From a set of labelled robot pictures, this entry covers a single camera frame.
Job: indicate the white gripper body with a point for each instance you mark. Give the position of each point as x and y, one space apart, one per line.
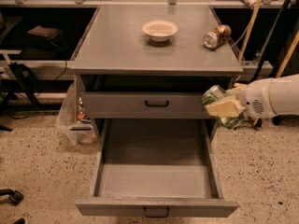
254 99

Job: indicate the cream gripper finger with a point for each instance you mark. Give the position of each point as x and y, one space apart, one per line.
234 92
229 107

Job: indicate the crushed green can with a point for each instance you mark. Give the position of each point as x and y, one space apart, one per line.
215 94

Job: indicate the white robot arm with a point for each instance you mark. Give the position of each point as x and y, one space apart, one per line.
284 95

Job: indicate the open grey middle drawer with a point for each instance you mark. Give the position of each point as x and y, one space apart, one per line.
155 163

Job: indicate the grey drawer cabinet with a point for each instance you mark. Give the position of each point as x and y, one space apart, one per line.
117 56

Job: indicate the closed grey top drawer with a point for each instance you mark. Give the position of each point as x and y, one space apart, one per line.
130 105

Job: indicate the brown lying bottle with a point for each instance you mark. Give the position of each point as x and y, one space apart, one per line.
217 37

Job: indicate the white paper bowl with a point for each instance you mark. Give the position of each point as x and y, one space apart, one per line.
159 30

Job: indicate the wooden stick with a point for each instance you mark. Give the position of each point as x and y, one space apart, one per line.
250 27

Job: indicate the clear plastic bag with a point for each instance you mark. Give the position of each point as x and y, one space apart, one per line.
67 121

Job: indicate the dark book on shelf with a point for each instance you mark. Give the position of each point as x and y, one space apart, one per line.
45 32

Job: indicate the black caster wheel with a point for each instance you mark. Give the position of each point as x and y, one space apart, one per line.
15 196

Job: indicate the black top drawer handle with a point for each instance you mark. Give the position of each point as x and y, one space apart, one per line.
156 104

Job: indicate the black drawer handle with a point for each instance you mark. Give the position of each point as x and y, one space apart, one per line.
160 212
156 104

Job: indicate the black middle drawer handle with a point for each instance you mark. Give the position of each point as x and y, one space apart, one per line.
160 212

